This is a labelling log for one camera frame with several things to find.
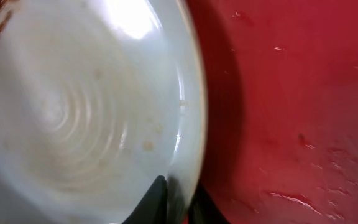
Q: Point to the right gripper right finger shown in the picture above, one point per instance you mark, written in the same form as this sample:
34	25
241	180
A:
203	210

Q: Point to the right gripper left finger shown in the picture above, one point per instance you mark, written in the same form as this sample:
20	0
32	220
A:
152	209

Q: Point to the white plate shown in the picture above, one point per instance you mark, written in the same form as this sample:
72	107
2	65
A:
98	99

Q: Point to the red plastic serving tray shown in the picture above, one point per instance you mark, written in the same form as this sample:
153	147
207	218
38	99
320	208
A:
283	108

